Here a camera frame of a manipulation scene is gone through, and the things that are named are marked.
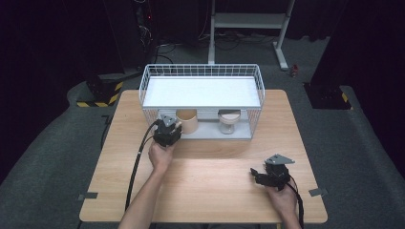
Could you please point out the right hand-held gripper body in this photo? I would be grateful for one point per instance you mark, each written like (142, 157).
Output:
(276, 173)

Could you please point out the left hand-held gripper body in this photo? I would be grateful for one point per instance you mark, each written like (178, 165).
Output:
(164, 133)

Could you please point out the cream mug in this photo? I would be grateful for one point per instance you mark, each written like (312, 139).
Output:
(188, 122)

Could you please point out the glass jar with white lid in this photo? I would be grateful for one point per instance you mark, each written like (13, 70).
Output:
(229, 122)

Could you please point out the person's left hand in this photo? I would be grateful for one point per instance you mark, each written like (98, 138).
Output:
(161, 157)

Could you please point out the person's right hand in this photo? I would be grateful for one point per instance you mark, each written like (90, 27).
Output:
(282, 202)

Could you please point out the grey tape piece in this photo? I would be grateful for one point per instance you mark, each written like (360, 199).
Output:
(88, 196)
(317, 192)

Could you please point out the black base with yellow stripes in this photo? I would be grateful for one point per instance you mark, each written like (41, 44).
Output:
(101, 92)
(328, 97)

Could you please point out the dark equipment rack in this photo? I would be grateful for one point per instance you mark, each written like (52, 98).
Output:
(145, 31)

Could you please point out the small red object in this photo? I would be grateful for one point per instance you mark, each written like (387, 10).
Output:
(294, 70)

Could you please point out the white metal stand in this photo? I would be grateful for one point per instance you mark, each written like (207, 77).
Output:
(249, 21)

